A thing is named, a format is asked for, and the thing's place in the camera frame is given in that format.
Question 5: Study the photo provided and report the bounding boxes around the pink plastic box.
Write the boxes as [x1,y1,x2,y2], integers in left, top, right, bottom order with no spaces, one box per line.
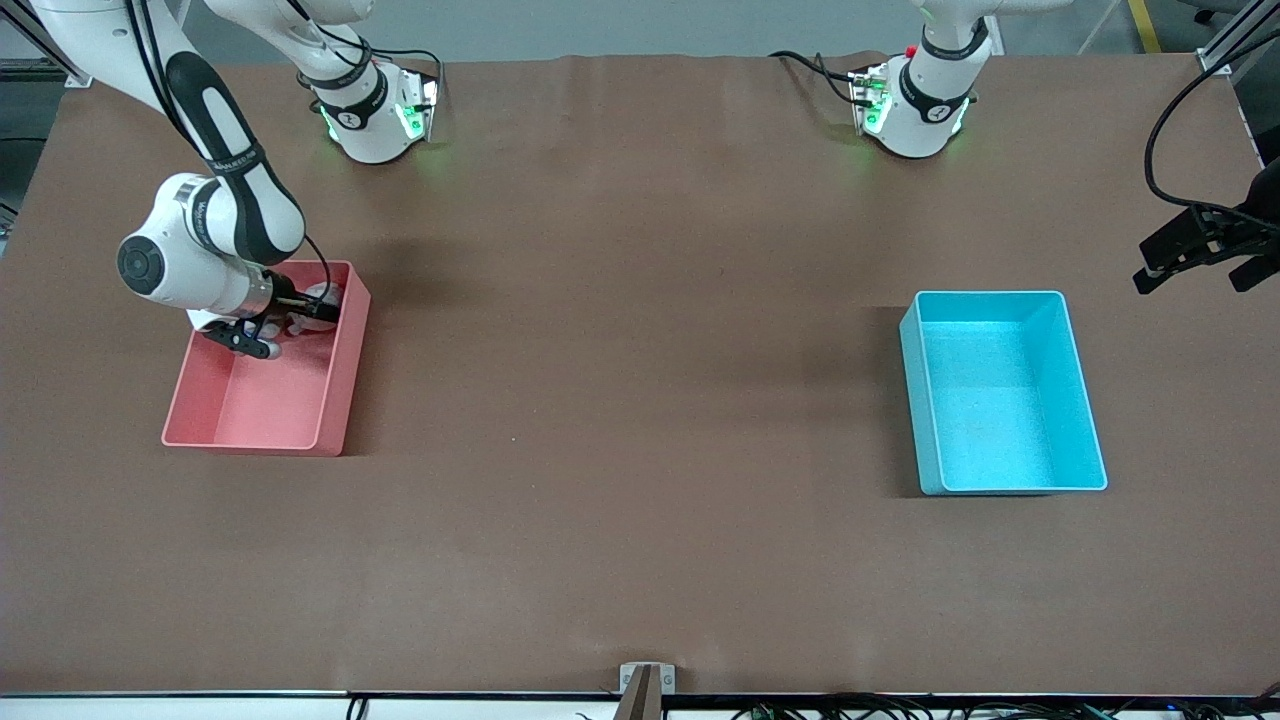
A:
[161,259,372,458]

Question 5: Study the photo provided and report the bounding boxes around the grey plush toy white belly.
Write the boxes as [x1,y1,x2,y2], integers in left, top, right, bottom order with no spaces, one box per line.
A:
[288,283,346,334]

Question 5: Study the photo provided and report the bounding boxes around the brown table cover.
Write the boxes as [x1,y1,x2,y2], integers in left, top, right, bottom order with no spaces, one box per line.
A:
[0,50,1280,698]

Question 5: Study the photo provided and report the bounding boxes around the metal camera post bracket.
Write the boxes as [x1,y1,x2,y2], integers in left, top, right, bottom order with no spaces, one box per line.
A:
[617,662,677,720]

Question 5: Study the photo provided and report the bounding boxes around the black cable bundle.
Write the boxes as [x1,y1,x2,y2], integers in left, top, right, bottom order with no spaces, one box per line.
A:
[728,686,1280,720]

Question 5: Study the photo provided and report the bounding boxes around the arm base connector plate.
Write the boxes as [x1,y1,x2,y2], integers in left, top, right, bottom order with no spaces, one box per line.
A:
[848,62,892,137]
[395,68,442,143]

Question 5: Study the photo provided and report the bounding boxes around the blue plastic box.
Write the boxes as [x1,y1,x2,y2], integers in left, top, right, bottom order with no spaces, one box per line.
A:
[898,290,1109,497]

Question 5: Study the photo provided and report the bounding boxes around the aluminium frame profile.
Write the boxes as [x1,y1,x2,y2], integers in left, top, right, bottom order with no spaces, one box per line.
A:
[1195,0,1280,77]
[40,40,96,89]

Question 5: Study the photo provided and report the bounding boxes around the black arm base cable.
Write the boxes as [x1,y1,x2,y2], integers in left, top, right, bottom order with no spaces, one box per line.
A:
[345,44,447,101]
[768,50,863,107]

